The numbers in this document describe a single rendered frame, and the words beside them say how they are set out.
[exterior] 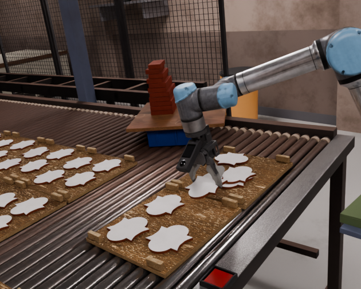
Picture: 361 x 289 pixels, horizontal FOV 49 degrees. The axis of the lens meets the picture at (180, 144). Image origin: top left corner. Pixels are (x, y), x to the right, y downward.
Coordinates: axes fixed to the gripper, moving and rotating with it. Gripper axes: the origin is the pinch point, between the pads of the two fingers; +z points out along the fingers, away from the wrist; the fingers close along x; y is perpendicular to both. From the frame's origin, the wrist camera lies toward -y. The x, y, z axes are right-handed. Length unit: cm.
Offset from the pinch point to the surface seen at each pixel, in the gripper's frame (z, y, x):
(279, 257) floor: 112, 85, 35
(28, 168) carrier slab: -3, -13, 98
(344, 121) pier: 127, 326, 78
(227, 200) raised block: 8.1, 3.7, -4.4
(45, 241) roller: 2, -43, 39
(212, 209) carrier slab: 9.6, -0.4, -0.2
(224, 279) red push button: 9.2, -27.8, -23.9
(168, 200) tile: 6.5, -4.3, 16.3
